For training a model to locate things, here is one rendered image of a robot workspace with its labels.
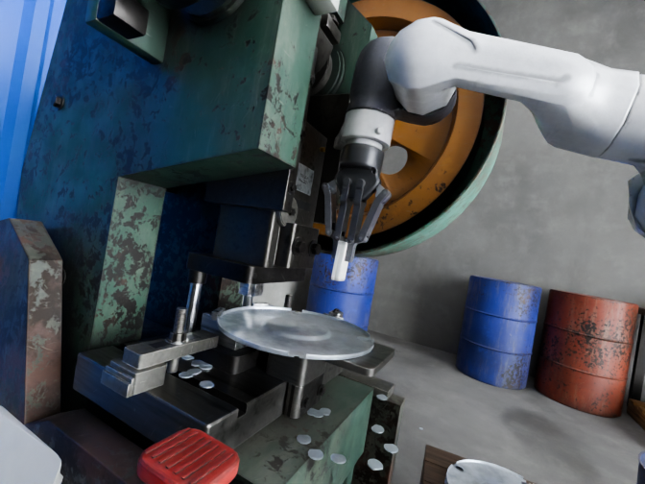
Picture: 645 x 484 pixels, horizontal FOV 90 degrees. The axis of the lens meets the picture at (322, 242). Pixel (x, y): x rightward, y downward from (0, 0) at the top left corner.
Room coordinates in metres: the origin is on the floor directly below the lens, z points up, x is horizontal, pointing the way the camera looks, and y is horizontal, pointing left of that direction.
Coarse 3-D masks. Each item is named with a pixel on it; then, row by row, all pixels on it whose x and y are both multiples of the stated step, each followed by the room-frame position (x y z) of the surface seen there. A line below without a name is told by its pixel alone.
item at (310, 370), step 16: (384, 352) 0.56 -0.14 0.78; (272, 368) 0.57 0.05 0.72; (288, 368) 0.55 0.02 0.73; (304, 368) 0.54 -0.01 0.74; (320, 368) 0.60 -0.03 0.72; (352, 368) 0.48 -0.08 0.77; (368, 368) 0.47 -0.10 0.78; (288, 384) 0.55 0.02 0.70; (304, 384) 0.55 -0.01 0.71; (320, 384) 0.61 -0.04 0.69; (288, 400) 0.55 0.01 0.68; (304, 400) 0.55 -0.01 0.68; (288, 416) 0.54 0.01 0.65
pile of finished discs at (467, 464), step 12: (456, 468) 0.94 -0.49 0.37; (468, 468) 0.93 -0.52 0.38; (480, 468) 0.94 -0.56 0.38; (492, 468) 0.95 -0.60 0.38; (504, 468) 0.95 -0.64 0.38; (444, 480) 0.88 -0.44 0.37; (456, 480) 0.87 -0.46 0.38; (468, 480) 0.88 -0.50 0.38; (480, 480) 0.89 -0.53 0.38; (492, 480) 0.90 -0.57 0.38; (504, 480) 0.90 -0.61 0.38; (516, 480) 0.91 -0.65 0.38
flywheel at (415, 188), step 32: (384, 0) 0.94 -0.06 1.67; (416, 0) 0.89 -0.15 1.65; (384, 32) 0.97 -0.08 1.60; (480, 96) 0.80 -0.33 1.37; (416, 128) 0.90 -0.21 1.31; (448, 128) 0.86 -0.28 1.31; (480, 128) 0.81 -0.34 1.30; (416, 160) 0.89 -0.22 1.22; (448, 160) 0.82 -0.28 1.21; (416, 192) 0.85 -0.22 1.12; (448, 192) 0.87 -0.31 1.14; (320, 224) 0.97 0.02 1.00; (384, 224) 0.89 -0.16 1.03; (416, 224) 0.94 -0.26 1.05
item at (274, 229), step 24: (312, 144) 0.64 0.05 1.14; (312, 168) 0.65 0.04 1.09; (312, 192) 0.66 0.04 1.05; (240, 216) 0.59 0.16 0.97; (264, 216) 0.57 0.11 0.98; (288, 216) 0.58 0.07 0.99; (312, 216) 0.68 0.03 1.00; (216, 240) 0.61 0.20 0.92; (240, 240) 0.59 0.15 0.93; (264, 240) 0.56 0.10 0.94; (288, 240) 0.57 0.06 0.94; (312, 240) 0.63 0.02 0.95; (264, 264) 0.56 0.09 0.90; (288, 264) 0.57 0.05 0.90; (312, 264) 0.65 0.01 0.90
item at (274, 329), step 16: (224, 320) 0.58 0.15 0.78; (240, 320) 0.60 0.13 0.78; (256, 320) 0.62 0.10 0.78; (272, 320) 0.62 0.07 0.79; (288, 320) 0.64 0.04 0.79; (304, 320) 0.66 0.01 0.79; (320, 320) 0.70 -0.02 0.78; (336, 320) 0.72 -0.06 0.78; (240, 336) 0.51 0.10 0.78; (256, 336) 0.52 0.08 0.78; (272, 336) 0.54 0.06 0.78; (288, 336) 0.54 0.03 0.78; (304, 336) 0.55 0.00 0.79; (320, 336) 0.57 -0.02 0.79; (336, 336) 0.60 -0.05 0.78; (352, 336) 0.62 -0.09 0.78; (368, 336) 0.63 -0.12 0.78; (272, 352) 0.46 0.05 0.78; (288, 352) 0.47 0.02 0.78; (304, 352) 0.49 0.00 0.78; (320, 352) 0.50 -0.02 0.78; (336, 352) 0.51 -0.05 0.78; (352, 352) 0.52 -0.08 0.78; (368, 352) 0.53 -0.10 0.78
